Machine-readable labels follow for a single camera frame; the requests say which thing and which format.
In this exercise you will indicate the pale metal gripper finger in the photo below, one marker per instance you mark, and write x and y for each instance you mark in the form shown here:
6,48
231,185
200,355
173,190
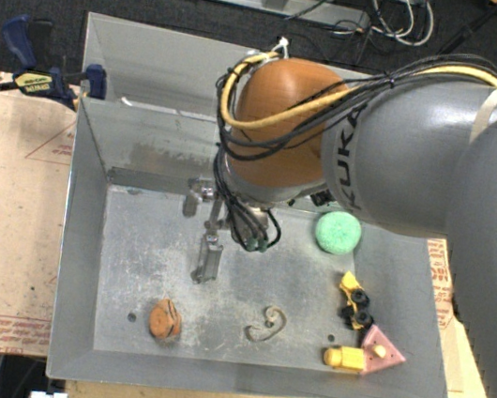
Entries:
191,204
209,260

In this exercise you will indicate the grey metal bin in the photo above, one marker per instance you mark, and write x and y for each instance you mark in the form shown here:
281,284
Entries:
150,243

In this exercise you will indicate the orange toy with black stripes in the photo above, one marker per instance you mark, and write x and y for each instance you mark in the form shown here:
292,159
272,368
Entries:
164,319

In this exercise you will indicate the green round sponge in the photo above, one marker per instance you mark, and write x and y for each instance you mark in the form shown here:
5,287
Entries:
337,233

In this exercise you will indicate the yellow toy truck black wheels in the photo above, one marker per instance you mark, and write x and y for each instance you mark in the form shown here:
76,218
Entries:
356,303

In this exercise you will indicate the yellow toy block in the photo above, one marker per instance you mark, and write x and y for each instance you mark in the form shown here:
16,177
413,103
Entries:
346,358

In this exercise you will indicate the brown cardboard board red print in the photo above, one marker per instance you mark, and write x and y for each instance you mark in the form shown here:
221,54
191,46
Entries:
18,210

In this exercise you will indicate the pink triangular block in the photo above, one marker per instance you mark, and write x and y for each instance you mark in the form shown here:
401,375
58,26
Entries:
385,355

